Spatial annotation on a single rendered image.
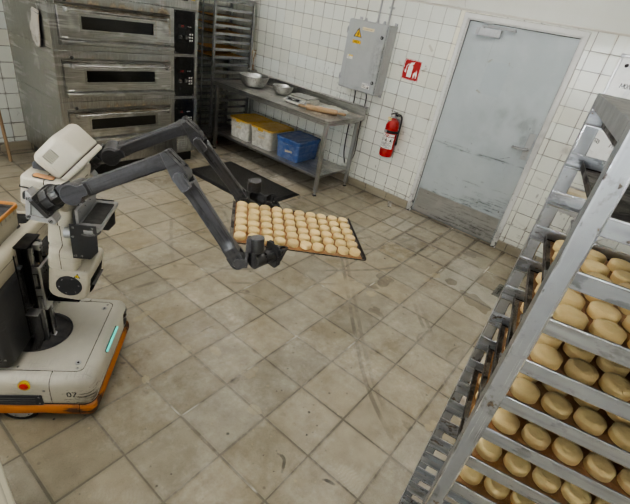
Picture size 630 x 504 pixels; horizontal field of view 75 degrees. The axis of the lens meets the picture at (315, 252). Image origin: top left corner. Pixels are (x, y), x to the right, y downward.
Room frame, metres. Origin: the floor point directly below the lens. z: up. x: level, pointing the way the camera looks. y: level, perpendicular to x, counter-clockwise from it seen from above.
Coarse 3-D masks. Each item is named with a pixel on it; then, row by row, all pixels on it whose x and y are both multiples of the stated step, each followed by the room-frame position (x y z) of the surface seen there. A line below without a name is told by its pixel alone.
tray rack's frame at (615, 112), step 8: (600, 96) 0.92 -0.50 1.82; (608, 96) 0.92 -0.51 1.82; (600, 104) 0.87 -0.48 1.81; (608, 104) 0.78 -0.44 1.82; (616, 104) 0.76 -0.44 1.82; (624, 104) 0.79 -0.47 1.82; (600, 112) 0.82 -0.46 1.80; (608, 112) 0.74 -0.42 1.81; (616, 112) 0.67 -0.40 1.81; (624, 112) 0.64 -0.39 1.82; (608, 120) 0.70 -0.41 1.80; (616, 120) 0.64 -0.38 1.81; (624, 120) 0.59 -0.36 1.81; (608, 128) 0.67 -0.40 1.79; (616, 128) 0.61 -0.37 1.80; (624, 128) 0.57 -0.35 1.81; (616, 136) 0.59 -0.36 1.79
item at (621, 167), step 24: (624, 144) 0.54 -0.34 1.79; (624, 168) 0.53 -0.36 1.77; (600, 192) 0.53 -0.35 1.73; (624, 192) 0.53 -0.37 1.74; (600, 216) 0.53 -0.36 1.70; (576, 240) 0.53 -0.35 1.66; (552, 264) 0.56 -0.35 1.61; (576, 264) 0.53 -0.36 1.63; (552, 288) 0.53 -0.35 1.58; (528, 312) 0.54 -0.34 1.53; (552, 312) 0.53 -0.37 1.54; (528, 336) 0.53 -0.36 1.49; (504, 360) 0.54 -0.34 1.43; (504, 384) 0.53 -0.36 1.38; (480, 408) 0.53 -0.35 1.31; (480, 432) 0.53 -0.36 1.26; (456, 456) 0.53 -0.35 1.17
